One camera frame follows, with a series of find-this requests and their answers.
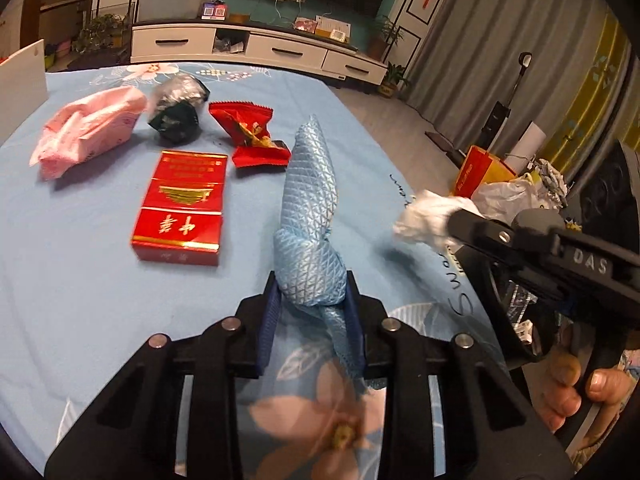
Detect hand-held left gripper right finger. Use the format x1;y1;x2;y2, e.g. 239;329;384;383
345;270;576;480

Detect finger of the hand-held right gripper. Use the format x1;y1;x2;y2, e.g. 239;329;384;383
447;209;517;261

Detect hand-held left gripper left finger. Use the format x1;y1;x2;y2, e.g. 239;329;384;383
44;270;283;480

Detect white tissue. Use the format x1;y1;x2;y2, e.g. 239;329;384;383
392;189;486;246

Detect black bucket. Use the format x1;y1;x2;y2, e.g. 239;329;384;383
457;245;563;373

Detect light blue patterned ribbon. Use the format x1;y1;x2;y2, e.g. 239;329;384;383
272;114;368;381

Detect red cigarette box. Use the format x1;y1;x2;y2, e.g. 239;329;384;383
131;150;228;267

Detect red candy wrapper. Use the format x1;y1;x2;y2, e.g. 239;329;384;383
207;101;291;168

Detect dark plastic bag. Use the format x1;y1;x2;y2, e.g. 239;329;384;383
146;74;208;147

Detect pink tissue pack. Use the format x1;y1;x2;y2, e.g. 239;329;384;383
29;85;148;181

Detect person's right hand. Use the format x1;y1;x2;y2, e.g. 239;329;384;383
542;350;636;433

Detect white plastic bag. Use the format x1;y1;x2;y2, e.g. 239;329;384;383
472;180;543;221

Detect red yellow shopping bag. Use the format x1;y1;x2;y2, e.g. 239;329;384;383
452;145;518;198

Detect grey white cloth pile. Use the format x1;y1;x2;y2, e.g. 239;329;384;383
530;157;569;206

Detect white paper roll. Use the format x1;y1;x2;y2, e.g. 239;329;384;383
512;122;546;171

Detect brown floor mat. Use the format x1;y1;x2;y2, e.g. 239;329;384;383
425;131;463;153

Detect upright vacuum cleaner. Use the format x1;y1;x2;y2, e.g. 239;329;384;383
480;52;533;151

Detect yellow patterned curtain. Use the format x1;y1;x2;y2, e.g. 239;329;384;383
542;10;632;161

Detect small potted plant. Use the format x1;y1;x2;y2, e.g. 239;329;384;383
377;62;411;98

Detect grey curtain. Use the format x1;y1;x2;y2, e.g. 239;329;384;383
405;0;640;181

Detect tall potted plant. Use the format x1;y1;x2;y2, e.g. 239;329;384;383
367;15;406;61

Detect white desk calendar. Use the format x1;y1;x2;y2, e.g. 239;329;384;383
315;16;351;41

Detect white television cabinet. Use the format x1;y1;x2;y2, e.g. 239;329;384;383
130;22;388;91

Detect grey translucent tank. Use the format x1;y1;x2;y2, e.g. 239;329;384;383
137;0;211;23

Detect leafy plants on stand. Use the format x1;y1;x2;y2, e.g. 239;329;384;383
75;12;131;53

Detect white box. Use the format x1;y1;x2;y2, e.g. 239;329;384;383
0;40;48;146

